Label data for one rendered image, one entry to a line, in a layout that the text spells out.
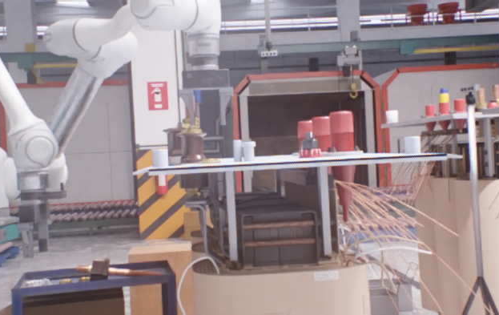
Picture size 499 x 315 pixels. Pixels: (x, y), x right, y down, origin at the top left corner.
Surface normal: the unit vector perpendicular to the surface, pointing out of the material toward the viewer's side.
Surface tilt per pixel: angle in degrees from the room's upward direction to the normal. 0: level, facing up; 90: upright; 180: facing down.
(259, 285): 90
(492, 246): 90
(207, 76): 90
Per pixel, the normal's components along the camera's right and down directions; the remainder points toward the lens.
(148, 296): 0.09, 0.00
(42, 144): 0.41, 0.14
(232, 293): -0.25, 0.02
